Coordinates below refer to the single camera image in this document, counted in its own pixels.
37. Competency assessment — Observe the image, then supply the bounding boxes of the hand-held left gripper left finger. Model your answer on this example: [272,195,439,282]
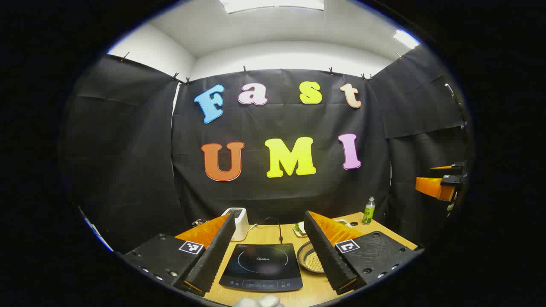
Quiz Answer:
[123,212,236,297]

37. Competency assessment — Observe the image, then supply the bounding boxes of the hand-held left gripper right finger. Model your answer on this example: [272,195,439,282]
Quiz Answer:
[304,210,423,295]

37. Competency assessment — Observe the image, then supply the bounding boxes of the green label drink bottle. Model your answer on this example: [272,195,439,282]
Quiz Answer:
[362,197,376,225]

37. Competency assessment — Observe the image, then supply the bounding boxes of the black power cable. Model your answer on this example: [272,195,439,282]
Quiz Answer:
[256,217,285,244]

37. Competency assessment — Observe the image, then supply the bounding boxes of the metal backdrop stand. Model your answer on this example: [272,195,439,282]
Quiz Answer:
[444,83,466,128]

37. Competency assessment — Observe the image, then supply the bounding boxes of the black induction cooktop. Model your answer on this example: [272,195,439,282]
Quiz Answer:
[219,243,303,293]

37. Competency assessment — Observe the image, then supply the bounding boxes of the stainless steel pot black handles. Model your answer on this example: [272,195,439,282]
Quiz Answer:
[297,241,327,274]

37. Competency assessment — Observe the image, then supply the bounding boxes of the white cloth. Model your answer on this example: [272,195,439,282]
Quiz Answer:
[232,295,285,307]

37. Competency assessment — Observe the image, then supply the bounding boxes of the white toaster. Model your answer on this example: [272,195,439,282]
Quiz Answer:
[222,208,250,242]

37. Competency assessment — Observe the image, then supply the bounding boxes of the ceiling light panel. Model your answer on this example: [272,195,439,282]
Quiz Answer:
[219,0,325,14]
[392,29,421,49]

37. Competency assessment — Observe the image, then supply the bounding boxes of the pile of soybeans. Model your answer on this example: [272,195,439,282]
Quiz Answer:
[305,251,325,272]

